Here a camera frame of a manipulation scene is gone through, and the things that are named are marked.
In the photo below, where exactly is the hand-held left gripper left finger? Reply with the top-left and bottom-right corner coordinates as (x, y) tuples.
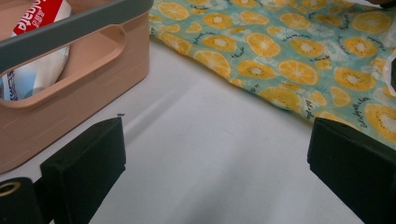
(39, 116), (127, 224)

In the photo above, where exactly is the white packet with red label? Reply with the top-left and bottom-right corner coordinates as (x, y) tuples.
(11, 0), (73, 94)

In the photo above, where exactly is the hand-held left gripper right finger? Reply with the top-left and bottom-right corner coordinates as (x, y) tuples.
(306, 117), (396, 224)

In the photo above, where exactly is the white and blue packet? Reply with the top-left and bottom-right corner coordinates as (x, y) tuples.
(0, 69), (35, 103)

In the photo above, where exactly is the orange slice print cloth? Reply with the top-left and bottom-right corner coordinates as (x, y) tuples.
(148, 0), (396, 151)

